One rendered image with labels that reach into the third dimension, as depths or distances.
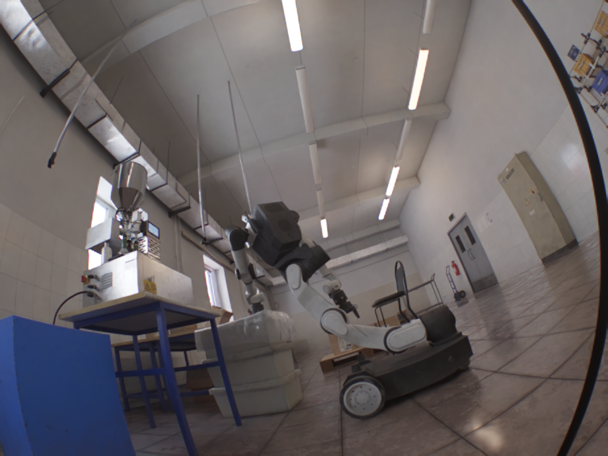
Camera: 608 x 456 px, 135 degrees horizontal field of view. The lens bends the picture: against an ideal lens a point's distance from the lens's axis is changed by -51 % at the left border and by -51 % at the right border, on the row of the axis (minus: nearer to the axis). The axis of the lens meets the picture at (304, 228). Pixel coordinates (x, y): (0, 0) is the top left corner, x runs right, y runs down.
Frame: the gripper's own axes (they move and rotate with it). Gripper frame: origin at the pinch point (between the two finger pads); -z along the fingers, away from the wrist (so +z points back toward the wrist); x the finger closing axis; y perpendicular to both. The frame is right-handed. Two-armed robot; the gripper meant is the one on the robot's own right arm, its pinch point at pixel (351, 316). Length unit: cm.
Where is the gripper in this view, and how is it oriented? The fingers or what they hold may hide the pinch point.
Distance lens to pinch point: 165.7
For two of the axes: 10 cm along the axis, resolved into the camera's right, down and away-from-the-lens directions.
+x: -5.1, 5.6, 6.5
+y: -7.1, 1.6, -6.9
